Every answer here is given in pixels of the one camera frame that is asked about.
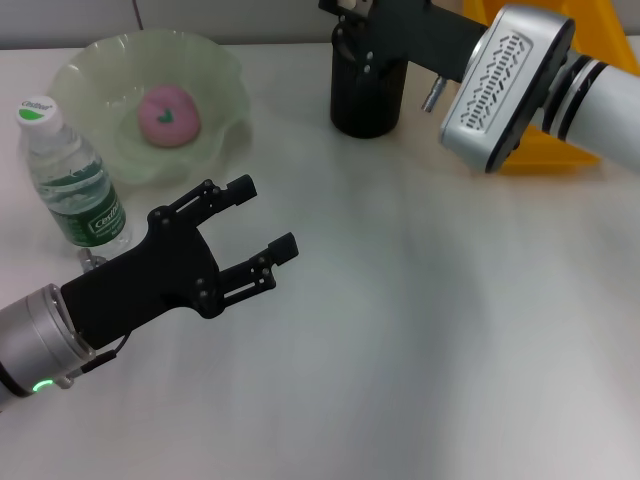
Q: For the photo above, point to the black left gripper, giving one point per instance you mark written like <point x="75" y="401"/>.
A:
<point x="145" y="280"/>

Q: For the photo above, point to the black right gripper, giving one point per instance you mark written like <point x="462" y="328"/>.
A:
<point x="420" y="35"/>

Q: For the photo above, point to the pink toy peach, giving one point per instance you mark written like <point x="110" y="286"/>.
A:
<point x="170" y="115"/>

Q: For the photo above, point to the clear green-label water bottle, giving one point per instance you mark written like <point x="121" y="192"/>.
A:
<point x="70" y="165"/>

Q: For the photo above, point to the black mesh pen holder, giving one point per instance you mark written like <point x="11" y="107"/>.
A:
<point x="370" y="110"/>

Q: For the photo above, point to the green wavy glass fruit plate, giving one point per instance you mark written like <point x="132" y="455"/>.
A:
<point x="215" y="80"/>

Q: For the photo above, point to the yellow plastic bin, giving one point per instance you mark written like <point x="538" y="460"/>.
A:
<point x="545" y="155"/>

